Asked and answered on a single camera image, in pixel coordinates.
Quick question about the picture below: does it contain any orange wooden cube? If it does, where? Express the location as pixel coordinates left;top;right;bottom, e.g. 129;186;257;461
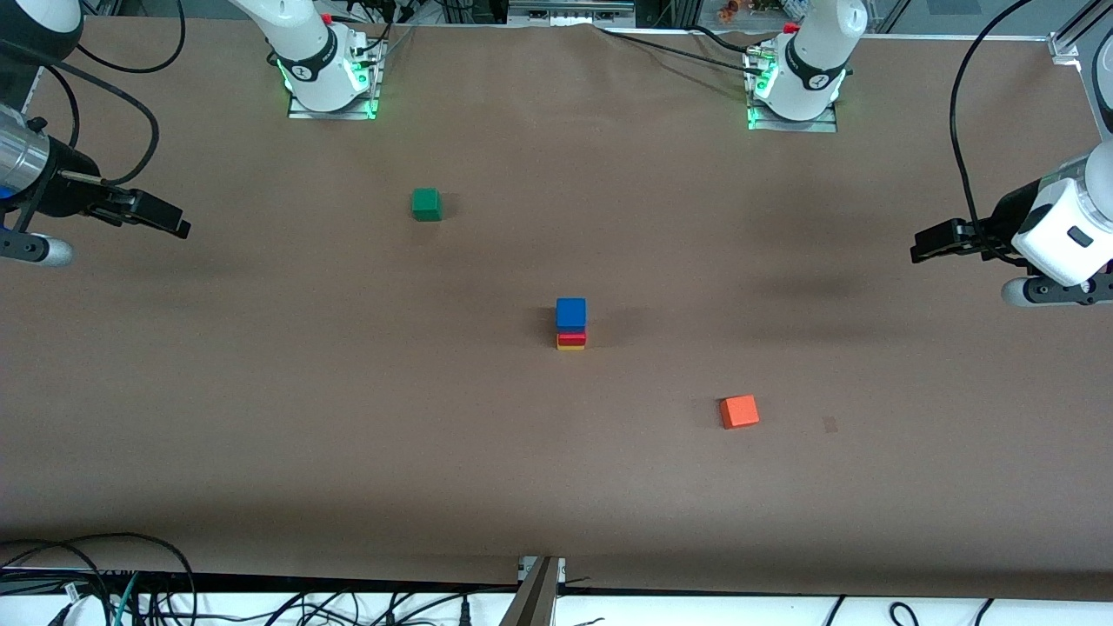
719;395;760;430

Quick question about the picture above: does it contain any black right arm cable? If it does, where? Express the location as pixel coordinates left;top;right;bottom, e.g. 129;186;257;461
35;0;188;188

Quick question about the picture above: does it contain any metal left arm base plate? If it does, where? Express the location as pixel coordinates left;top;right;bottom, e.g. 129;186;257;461
746;91;838;133

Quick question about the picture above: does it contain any aluminium corner bracket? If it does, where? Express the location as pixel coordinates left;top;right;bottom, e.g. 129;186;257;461
1048;26;1113;63

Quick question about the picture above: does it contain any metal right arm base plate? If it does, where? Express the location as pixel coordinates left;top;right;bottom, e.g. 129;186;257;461
289;39;385;120

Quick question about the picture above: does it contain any black cable pair on table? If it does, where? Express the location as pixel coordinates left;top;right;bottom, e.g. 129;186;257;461
598;24;770;77

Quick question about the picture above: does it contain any black looped cable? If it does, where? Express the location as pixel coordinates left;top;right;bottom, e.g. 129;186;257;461
0;533;199;626

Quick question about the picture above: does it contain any green cable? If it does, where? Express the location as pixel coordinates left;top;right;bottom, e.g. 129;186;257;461
111;574;142;626

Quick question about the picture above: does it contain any aluminium rail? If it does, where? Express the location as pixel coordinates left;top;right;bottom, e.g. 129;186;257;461
509;0;637;29

